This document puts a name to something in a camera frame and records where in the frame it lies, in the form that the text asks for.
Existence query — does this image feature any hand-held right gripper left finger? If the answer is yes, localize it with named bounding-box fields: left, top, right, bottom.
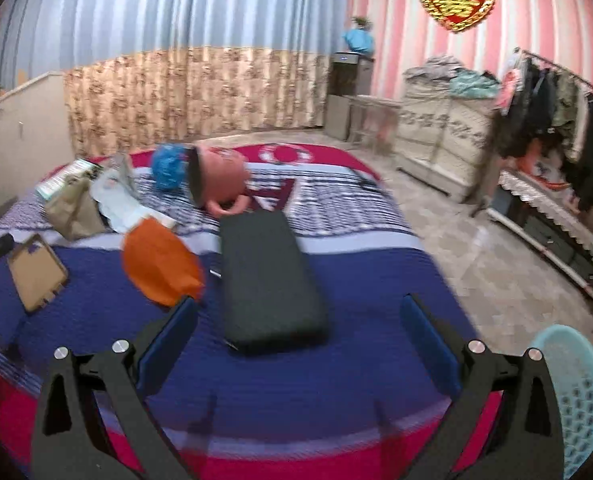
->
left=30, top=296, right=200, bottom=480

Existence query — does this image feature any white face mask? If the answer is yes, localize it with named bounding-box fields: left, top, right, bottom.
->
left=91, top=167, right=178, bottom=234

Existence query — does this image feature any teal plastic laundry basket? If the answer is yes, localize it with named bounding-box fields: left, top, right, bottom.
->
left=527, top=324, right=593, bottom=480

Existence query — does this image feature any blue and floral curtain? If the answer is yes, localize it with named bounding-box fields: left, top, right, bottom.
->
left=0, top=0, right=353, bottom=159

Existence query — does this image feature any grey water dispenser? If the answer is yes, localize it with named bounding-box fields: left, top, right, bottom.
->
left=326, top=51, right=376, bottom=142

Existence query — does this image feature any teal cardboard box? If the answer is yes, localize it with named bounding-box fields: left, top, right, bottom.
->
left=35, top=158, right=103, bottom=200

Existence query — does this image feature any brown phone case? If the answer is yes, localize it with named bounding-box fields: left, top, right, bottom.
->
left=7, top=233, right=70, bottom=314

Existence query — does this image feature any khaki cloth bag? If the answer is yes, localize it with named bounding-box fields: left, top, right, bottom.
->
left=43, top=177, right=108, bottom=241

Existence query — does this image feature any low cabinet with lace cloth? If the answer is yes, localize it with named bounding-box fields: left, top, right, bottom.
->
left=486, top=169, right=593, bottom=307

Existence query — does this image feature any row of hanging clothes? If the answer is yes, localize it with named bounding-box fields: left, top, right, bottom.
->
left=495, top=51, right=593, bottom=202

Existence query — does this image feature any pile of folded clothes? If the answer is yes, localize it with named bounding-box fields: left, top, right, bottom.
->
left=403, top=54, right=500, bottom=99

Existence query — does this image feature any white cabinet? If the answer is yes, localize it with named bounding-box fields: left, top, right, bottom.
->
left=0, top=72, right=75, bottom=222

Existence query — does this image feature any red heart wall decoration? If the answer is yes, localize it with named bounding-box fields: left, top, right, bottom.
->
left=417, top=0, right=495, bottom=34

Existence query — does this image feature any cloth covered cabinet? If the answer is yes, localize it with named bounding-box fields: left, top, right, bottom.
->
left=395, top=82, right=498, bottom=202

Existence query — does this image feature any orange cloth bag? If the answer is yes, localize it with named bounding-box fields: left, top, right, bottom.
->
left=122, top=216, right=206, bottom=308

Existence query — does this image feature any metal clothes rack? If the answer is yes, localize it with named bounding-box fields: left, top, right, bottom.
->
left=471, top=48, right=593, bottom=218

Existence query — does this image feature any black rectangular case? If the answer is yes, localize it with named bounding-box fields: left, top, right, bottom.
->
left=218, top=209, right=330, bottom=354

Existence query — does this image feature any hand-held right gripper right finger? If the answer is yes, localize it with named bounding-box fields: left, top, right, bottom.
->
left=391, top=294, right=566, bottom=480

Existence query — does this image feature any blue covered water bottle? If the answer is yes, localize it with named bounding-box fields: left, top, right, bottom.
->
left=341, top=27, right=376, bottom=56

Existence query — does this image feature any pink pot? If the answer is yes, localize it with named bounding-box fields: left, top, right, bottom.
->
left=186, top=144, right=252, bottom=219

